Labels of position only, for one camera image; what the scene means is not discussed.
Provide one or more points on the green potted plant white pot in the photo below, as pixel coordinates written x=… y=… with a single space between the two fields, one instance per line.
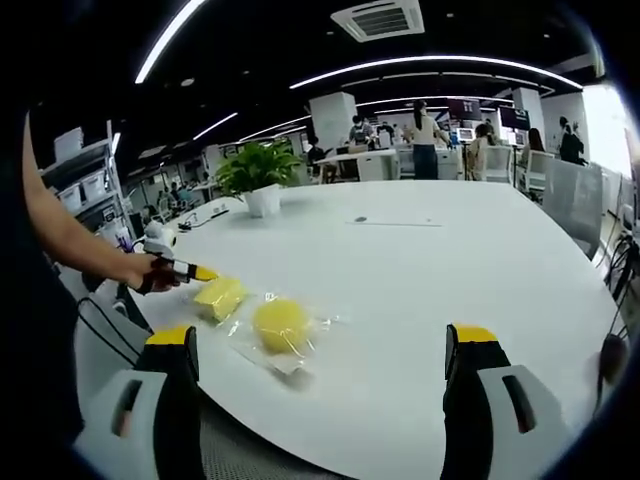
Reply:
x=257 y=167

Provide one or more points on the short ceiling light strip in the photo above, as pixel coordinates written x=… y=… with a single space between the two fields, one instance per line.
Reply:
x=215 y=126

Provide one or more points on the person's left hand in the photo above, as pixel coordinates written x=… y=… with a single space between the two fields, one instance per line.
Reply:
x=150 y=277

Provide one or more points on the ceiling air conditioner vent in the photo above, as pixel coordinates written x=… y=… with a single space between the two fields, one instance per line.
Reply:
x=377 y=20

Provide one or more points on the hanging dark display screen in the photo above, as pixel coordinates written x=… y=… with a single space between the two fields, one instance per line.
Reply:
x=464 y=109
x=515 y=117

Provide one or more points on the grey high-back chair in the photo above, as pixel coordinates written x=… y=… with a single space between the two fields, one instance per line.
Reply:
x=572 y=205

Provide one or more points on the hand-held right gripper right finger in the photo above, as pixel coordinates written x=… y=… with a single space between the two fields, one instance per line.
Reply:
x=470 y=400

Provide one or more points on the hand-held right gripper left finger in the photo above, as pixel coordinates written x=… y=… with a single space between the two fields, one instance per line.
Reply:
x=172 y=400

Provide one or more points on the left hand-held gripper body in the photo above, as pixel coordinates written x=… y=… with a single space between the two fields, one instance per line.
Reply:
x=160 y=241

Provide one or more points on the person's dark clothing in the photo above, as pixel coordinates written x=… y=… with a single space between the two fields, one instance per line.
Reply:
x=30 y=325

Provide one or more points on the white mesh chair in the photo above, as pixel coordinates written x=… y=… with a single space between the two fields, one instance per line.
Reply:
x=499 y=164

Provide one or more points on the white background desk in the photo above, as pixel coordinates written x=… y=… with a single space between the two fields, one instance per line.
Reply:
x=372 y=165

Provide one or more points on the square yellow silicone block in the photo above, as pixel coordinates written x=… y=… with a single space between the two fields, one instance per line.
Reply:
x=220 y=297

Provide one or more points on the metal storage shelf with boxes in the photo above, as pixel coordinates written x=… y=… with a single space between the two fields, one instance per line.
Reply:
x=82 y=180

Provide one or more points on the round yellow silicone block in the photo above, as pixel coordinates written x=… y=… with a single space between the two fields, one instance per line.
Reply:
x=280 y=327

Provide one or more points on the grey mesh office chair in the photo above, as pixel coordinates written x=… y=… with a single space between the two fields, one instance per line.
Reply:
x=110 y=340

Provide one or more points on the long curved ceiling light strip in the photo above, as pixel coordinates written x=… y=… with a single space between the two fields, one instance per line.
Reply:
x=440 y=61

